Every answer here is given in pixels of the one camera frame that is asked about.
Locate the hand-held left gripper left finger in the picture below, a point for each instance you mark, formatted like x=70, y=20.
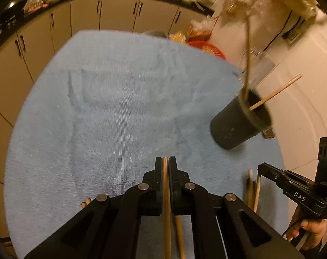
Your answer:
x=157, y=188

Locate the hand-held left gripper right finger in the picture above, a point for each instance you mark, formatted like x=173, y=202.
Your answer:
x=174, y=188

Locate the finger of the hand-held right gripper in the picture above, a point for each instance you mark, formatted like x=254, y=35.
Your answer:
x=274, y=173

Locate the black utensil holder cup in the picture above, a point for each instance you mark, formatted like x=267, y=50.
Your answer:
x=233, y=124

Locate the person's right hand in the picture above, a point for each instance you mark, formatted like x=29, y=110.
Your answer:
x=312, y=228

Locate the blue towel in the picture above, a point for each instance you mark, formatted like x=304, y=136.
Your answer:
x=112, y=99

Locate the clear glass pitcher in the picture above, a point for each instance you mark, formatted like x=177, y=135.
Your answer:
x=260, y=67

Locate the red plastic basket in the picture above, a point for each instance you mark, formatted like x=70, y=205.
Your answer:
x=206, y=47

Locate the snack bag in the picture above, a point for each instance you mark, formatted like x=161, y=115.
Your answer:
x=198, y=28

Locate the kitchen cabinets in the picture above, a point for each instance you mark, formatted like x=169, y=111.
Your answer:
x=85, y=13

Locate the wall outlet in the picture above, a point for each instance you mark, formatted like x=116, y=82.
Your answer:
x=294, y=33

